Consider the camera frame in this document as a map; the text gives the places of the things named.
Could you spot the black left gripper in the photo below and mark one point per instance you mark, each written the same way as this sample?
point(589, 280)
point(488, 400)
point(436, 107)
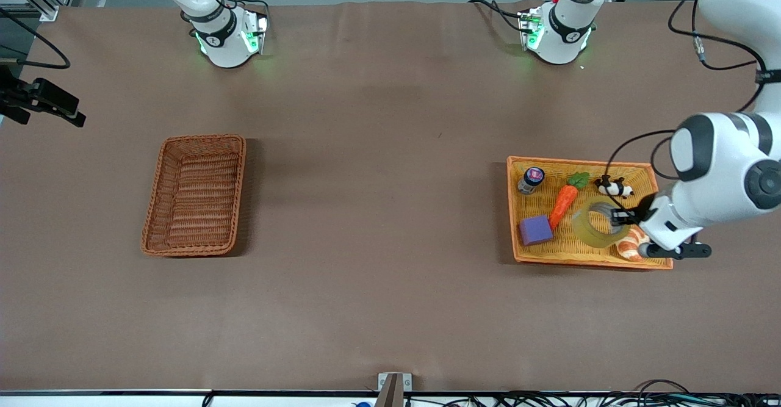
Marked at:
point(642, 210)

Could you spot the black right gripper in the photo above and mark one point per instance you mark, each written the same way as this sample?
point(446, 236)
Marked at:
point(18, 98)

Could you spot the clear yellowish tape roll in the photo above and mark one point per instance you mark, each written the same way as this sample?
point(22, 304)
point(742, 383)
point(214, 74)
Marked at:
point(583, 230)

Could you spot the orange wicker basket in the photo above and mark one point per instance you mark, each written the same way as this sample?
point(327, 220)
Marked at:
point(543, 254)

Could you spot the brown wicker basket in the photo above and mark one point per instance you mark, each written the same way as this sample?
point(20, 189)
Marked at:
point(195, 224)

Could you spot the black white panda toy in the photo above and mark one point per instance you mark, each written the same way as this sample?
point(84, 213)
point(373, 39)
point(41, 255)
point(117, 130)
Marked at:
point(610, 187)

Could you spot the toy croissant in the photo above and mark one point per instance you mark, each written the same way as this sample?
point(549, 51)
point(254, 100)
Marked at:
point(628, 249)

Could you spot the orange toy carrot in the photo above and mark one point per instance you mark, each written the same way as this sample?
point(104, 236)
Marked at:
point(564, 199)

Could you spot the purple cube block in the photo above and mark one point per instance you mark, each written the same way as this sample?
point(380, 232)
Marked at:
point(536, 231)

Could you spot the small dark-lidded jar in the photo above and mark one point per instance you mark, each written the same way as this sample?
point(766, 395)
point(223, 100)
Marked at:
point(532, 178)

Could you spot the green-lit base connector plate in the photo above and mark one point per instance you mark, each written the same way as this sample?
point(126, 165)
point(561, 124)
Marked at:
point(532, 28)
point(256, 32)

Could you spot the brown table cloth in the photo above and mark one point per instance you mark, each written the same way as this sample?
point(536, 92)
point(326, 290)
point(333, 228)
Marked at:
point(427, 303)

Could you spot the metal bracket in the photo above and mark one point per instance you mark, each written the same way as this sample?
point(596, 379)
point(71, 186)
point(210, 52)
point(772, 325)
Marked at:
point(393, 392)

